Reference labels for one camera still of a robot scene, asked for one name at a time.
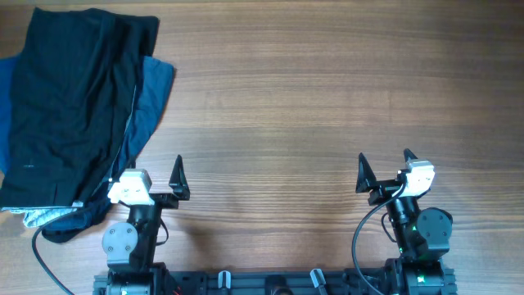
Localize navy blue shorts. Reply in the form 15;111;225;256
42;57;175;243

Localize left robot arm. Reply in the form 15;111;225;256
93;156;190;295

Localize black shorts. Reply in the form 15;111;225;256
1;8;160;207

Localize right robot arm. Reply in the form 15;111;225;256
350;148;456;294

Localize blue garment at left edge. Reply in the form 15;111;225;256
0;56;19;173

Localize light blue denim shorts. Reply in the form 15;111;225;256
1;201;84;228

